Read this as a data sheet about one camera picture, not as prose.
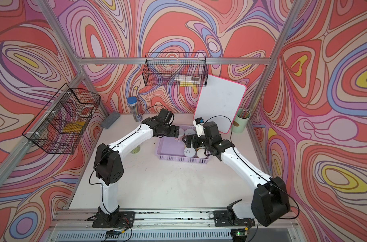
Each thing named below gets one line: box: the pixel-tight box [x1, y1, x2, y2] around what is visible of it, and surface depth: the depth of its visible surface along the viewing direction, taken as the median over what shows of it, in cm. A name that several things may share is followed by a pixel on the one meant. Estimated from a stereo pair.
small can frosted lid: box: [196, 148, 208, 159], surface depth 92 cm
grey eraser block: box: [100, 111, 121, 129], surface depth 117 cm
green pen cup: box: [231, 107, 252, 134], surface depth 101 cm
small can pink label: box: [183, 147, 196, 158], surface depth 93 cm
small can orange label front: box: [184, 128, 197, 137], surface depth 103 cm
